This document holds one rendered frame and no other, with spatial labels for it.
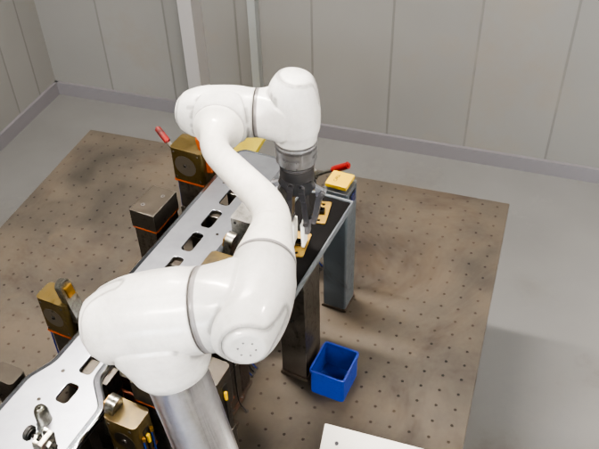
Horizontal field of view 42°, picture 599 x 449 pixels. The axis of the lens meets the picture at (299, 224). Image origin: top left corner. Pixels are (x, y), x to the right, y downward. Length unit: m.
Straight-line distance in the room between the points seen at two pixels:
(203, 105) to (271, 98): 0.13
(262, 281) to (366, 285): 1.28
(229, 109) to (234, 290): 0.53
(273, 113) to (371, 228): 1.08
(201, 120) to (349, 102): 2.53
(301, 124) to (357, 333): 0.86
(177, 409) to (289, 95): 0.64
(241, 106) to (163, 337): 0.58
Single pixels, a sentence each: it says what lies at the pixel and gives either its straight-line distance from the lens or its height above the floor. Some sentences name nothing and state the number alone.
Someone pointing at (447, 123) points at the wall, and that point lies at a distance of 3.96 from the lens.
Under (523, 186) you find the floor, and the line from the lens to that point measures 3.94.
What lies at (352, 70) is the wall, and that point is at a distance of 3.92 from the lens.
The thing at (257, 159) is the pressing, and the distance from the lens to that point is 2.34.
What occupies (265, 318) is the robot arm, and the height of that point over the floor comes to 1.60.
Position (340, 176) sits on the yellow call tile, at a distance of 2.00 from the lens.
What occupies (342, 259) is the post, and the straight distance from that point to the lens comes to 2.13.
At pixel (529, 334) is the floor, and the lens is 3.24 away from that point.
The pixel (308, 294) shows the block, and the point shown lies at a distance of 1.90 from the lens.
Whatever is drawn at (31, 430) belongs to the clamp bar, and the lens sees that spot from 1.50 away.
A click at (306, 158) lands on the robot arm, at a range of 1.60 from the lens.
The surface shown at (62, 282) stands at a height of 1.10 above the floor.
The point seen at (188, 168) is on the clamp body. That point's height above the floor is 1.00.
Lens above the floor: 2.39
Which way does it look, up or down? 41 degrees down
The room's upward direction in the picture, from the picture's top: 2 degrees counter-clockwise
